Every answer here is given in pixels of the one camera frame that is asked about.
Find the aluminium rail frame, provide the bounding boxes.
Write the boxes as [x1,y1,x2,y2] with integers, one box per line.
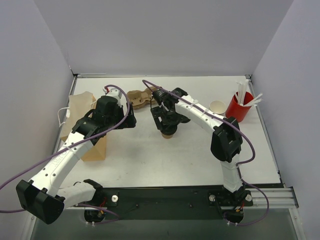
[244,187,299,209]

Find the brown paper bag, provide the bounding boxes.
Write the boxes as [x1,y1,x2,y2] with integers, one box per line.
[59,91,107,162]

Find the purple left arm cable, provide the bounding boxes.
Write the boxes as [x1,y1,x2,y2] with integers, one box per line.
[0,84,133,214]

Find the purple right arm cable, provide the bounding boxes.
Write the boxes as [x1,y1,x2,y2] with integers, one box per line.
[141,79,270,227]

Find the stacked brown paper cups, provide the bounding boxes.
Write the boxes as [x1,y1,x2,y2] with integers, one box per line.
[209,100,227,115]

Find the brown pulp cup carrier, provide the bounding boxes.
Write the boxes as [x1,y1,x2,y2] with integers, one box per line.
[126,86,157,110]

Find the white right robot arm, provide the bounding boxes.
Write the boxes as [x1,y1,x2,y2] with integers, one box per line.
[150,87,243,194]

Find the brown paper coffee cup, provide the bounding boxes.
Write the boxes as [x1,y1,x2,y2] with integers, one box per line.
[161,133,174,139]

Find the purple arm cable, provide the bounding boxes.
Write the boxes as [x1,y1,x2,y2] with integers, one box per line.
[141,79,270,227]
[0,84,133,214]

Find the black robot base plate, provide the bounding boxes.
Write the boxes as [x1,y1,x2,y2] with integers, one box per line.
[83,185,253,224]

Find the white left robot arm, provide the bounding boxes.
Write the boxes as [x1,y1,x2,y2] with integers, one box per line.
[16,84,136,225]

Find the black plastic cup lid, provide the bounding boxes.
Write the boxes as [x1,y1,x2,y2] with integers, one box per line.
[160,125,178,136]

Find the red straw holder cup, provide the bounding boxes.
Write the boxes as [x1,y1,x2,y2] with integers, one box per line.
[225,92,251,123]

